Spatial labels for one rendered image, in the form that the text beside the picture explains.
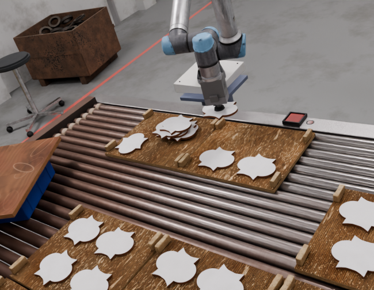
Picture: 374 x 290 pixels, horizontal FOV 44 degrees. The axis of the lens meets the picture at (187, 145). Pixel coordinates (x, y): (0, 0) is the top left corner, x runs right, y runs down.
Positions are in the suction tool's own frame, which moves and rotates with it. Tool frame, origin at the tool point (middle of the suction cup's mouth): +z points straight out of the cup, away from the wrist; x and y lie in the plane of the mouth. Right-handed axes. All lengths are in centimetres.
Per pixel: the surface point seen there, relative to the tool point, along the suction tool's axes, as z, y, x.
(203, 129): 11.3, -10.5, 5.9
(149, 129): 11.3, -37.3, 10.9
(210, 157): 10.3, -3.7, -16.2
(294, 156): 11.3, 27.9, -18.7
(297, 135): 11.3, 28.7, -5.5
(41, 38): 45, -263, 292
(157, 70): 105, -141, 294
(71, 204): 13, -57, -35
